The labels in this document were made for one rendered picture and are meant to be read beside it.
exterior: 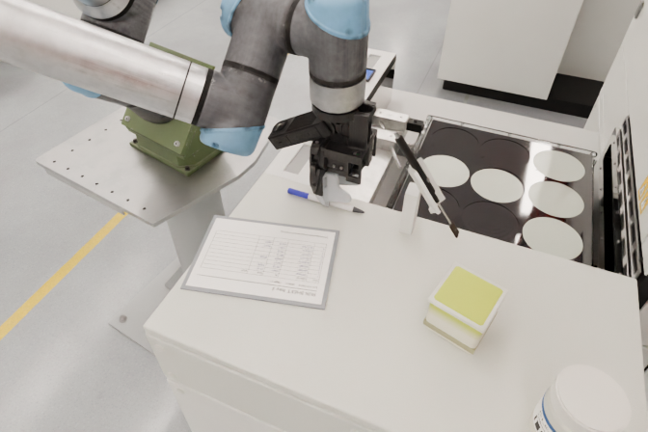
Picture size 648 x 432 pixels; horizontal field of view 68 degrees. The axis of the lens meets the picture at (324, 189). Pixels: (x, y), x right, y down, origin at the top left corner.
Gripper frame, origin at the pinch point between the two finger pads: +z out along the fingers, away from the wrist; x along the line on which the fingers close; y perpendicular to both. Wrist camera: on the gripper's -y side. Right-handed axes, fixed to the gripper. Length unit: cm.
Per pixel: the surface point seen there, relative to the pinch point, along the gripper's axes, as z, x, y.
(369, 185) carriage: 11.1, 15.8, 3.1
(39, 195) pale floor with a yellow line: 102, 39, -163
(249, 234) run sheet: 0.9, -11.6, -8.2
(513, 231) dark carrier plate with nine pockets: 8.7, 12.2, 31.4
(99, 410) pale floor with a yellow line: 97, -28, -67
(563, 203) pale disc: 9.2, 23.2, 39.3
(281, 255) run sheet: 0.7, -13.3, -1.7
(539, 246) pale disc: 8.5, 10.4, 36.0
